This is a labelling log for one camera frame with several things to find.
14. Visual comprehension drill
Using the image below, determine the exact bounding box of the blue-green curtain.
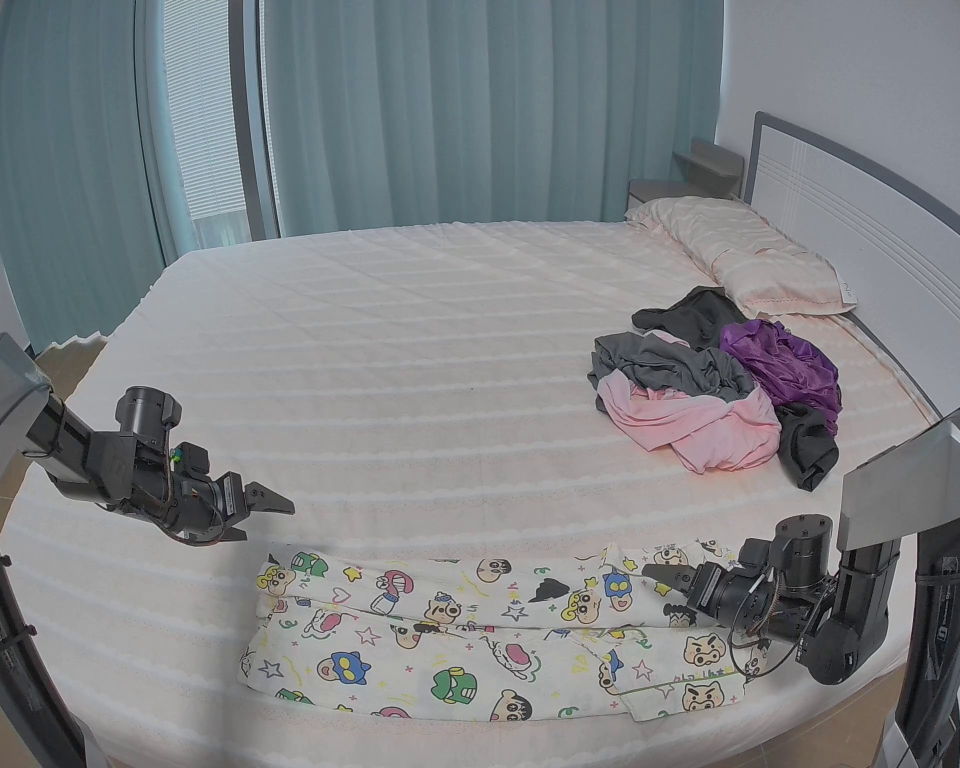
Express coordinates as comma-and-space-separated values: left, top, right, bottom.
262, 0, 725, 237
0, 0, 168, 354

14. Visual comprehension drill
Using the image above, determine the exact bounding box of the grey bedside table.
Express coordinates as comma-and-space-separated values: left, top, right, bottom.
628, 136, 745, 205

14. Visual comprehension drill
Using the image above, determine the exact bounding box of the white printed pyjama top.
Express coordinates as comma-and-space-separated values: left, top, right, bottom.
238, 538, 770, 723

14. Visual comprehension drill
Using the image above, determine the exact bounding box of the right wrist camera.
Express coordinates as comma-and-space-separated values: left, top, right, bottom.
736, 538, 778, 575

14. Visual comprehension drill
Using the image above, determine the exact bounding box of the grey garment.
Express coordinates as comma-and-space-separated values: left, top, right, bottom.
588, 330, 757, 415

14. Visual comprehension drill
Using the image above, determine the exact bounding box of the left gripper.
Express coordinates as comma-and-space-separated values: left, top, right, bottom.
168, 471, 296, 546

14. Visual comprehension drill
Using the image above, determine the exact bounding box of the black cable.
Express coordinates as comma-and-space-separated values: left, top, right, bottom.
727, 633, 775, 681

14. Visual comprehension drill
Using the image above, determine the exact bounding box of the cream pillow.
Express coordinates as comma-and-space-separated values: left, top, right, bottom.
624, 195, 858, 318

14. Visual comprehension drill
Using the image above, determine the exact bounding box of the purple garment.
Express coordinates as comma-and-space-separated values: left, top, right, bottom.
720, 318, 843, 432

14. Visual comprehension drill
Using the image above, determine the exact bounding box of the pink garment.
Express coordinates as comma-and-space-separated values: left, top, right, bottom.
600, 371, 783, 475

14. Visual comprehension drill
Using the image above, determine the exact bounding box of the black garment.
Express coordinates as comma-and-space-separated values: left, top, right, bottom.
776, 401, 841, 493
632, 286, 745, 351

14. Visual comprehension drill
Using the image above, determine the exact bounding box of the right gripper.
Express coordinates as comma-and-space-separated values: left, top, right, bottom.
641, 562, 745, 625

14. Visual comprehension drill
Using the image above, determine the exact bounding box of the bed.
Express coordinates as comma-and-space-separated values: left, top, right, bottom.
0, 111, 960, 768

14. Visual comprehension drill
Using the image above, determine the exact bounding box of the window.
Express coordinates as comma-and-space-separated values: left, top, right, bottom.
135, 0, 282, 252

